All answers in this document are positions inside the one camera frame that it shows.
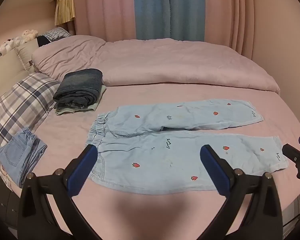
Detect cream headboard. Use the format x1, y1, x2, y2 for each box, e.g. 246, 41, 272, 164
0, 47, 35, 105

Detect light blue strawberry pants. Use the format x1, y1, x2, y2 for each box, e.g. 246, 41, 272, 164
84, 99, 289, 195

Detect black and white plush toy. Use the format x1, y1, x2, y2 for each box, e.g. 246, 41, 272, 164
0, 38, 16, 57

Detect cream pillow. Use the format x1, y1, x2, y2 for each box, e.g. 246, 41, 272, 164
15, 38, 40, 72

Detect folded light blue jeans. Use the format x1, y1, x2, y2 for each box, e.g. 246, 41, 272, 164
0, 127, 48, 188

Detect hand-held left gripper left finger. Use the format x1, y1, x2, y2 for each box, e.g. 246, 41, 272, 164
17, 144, 101, 240

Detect large plaid pillow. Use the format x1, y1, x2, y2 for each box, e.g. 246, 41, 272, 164
0, 72, 62, 153

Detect pink curtain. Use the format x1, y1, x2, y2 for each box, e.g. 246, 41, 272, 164
203, 0, 256, 55
72, 0, 137, 43

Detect yellow pleated fabric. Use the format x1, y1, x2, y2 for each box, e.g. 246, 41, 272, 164
54, 0, 76, 26

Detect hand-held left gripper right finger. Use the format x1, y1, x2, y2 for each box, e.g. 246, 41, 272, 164
200, 144, 283, 240

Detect thin dark cable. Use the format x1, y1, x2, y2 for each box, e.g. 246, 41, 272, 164
282, 211, 300, 228

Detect blue curtain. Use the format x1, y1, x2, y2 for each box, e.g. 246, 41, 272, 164
133, 0, 206, 42

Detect pink duvet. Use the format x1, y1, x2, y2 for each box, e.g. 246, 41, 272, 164
31, 35, 280, 95

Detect dark navy cloth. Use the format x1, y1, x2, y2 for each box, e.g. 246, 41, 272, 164
36, 35, 53, 48

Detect folded dark denim jeans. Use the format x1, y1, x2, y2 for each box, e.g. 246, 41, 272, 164
53, 68, 103, 109

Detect folded pale green garment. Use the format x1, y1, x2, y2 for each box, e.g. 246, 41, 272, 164
55, 85, 107, 116

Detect small plaid pillow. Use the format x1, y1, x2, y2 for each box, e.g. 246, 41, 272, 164
38, 27, 71, 41

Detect pink bed sheet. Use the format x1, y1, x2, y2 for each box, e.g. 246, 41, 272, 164
0, 82, 300, 240

